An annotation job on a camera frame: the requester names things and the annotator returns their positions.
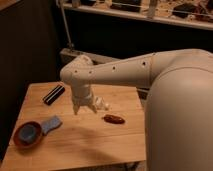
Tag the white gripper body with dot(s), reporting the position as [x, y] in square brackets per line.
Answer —
[82, 95]

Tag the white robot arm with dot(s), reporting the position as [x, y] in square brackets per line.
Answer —
[179, 105]

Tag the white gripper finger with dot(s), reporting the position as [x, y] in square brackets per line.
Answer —
[93, 108]
[75, 110]

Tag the dark red oval object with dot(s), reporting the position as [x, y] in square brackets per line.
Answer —
[113, 119]

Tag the wooden table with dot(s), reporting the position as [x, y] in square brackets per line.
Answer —
[83, 139]

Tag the white crumpled tube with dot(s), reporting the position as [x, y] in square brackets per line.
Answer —
[100, 104]

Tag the brown ceramic cup blue inside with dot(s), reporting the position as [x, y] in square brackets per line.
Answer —
[28, 135]

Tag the black rectangular box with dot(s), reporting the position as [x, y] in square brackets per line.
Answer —
[53, 94]

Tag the metal shelf rack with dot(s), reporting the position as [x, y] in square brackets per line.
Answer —
[184, 14]

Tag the blue sponge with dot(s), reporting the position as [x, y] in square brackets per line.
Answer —
[50, 124]

